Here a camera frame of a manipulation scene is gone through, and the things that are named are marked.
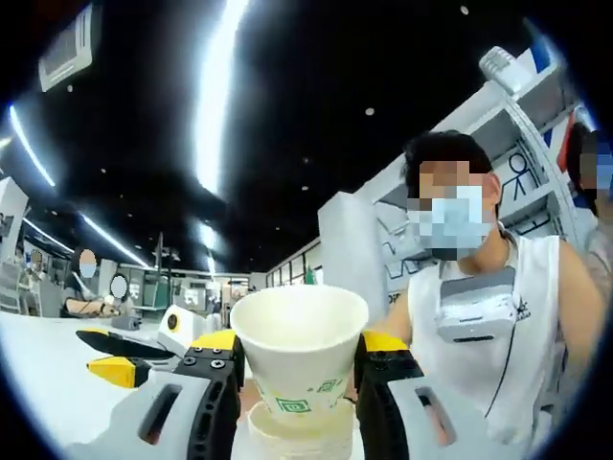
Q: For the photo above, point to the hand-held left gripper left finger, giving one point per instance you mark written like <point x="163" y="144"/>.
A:
<point x="211" y="412"/>

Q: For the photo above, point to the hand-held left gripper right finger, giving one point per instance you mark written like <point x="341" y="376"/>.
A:
<point x="383" y="412"/>

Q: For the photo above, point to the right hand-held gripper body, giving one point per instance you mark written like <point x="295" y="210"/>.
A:
<point x="177" y="330"/>

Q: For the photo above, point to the stack of nested paper cups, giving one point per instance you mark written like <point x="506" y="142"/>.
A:
<point x="297" y="436"/>

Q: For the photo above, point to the white paper cup green print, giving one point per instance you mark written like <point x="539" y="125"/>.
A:
<point x="297" y="354"/>

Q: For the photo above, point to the black tripod stand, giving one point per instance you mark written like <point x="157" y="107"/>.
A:
<point x="165" y="268"/>

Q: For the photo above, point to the person's white sleeveless shirt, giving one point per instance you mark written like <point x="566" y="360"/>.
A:
<point x="460" y="383"/>

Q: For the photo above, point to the short ceiling light strip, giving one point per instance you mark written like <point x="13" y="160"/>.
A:
<point x="208" y="239"/>

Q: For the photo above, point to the grey worn chest device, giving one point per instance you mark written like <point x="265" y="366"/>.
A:
<point x="479" y="306"/>

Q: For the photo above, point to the green hanging item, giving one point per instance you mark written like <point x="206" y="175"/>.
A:
<point x="312" y="277"/>

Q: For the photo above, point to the white angled partition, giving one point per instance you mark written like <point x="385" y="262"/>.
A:
<point x="349" y="249"/>

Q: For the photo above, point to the long curved ceiling light strip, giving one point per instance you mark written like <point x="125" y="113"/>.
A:
<point x="220" y="96"/>

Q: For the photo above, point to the person's head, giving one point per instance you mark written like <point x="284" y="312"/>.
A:
<point x="445" y="144"/>

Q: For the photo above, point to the ceiling air conditioner unit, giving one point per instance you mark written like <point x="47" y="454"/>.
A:
<point x="64" y="48"/>

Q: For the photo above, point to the white wall unit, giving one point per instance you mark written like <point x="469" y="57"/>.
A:
<point x="503" y="69"/>

